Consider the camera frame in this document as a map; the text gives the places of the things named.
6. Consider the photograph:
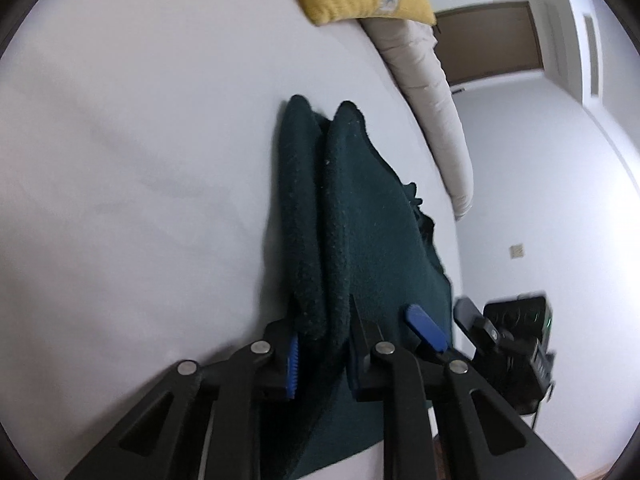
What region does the ceiling air vent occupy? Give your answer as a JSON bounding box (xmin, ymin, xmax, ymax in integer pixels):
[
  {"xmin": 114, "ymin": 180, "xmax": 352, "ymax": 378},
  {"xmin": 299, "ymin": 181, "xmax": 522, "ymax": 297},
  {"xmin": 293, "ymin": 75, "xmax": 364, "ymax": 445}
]
[{"xmin": 582, "ymin": 14, "xmax": 601, "ymax": 97}]

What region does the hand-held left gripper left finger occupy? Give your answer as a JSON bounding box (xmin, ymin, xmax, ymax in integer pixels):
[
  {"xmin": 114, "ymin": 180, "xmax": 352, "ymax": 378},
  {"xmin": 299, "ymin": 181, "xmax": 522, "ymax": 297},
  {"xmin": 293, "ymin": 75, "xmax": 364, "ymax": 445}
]
[{"xmin": 65, "ymin": 319, "xmax": 301, "ymax": 480}]

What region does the brown door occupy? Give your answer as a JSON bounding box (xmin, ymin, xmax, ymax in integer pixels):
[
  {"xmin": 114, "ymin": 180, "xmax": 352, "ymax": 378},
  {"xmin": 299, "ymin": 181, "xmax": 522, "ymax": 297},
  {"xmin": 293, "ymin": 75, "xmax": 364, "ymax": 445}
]
[{"xmin": 432, "ymin": 1, "xmax": 545, "ymax": 87}]

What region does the beige duvet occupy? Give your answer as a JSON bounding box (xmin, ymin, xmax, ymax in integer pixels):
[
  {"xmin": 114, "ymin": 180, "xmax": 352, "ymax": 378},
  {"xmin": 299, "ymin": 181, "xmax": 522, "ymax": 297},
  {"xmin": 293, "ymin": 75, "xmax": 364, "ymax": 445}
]
[{"xmin": 361, "ymin": 17, "xmax": 475, "ymax": 221}]

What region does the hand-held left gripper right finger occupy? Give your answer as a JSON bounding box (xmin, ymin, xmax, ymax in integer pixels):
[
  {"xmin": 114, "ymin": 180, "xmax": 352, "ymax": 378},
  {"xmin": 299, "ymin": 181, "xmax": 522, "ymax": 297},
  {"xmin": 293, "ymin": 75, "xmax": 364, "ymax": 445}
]
[{"xmin": 348, "ymin": 294, "xmax": 573, "ymax": 480}]

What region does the white bed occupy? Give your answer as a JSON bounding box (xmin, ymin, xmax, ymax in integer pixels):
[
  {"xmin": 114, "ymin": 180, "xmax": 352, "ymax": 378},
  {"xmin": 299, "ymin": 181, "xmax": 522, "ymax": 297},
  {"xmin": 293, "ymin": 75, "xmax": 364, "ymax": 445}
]
[{"xmin": 0, "ymin": 0, "xmax": 463, "ymax": 480}]

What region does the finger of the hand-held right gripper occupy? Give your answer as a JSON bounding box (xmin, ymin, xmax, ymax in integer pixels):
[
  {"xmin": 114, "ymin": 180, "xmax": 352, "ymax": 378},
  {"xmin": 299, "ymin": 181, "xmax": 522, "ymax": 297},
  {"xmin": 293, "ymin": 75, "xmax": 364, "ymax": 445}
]
[
  {"xmin": 404, "ymin": 304, "xmax": 453, "ymax": 363},
  {"xmin": 454, "ymin": 296, "xmax": 501, "ymax": 361}
]

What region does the dark green sweater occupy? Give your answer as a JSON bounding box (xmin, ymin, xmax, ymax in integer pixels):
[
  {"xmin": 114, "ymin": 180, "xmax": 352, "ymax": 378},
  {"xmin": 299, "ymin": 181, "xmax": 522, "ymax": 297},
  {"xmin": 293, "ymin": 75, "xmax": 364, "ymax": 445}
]
[{"xmin": 260, "ymin": 94, "xmax": 453, "ymax": 480}]

